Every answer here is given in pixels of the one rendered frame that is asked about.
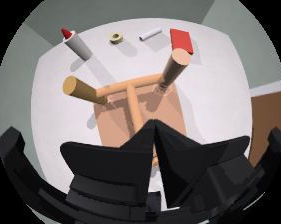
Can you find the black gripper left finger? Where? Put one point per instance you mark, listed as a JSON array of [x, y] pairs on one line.
[[129, 163]]

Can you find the beige tape roll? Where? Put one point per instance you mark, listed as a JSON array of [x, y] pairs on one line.
[[116, 38]]

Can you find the brown wooden stool legs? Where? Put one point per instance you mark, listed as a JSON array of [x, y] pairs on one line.
[[178, 61]]

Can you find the flat red rectangular block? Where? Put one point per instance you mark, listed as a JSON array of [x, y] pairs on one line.
[[181, 39]]

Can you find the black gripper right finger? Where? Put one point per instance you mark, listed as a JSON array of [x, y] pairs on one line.
[[181, 164]]

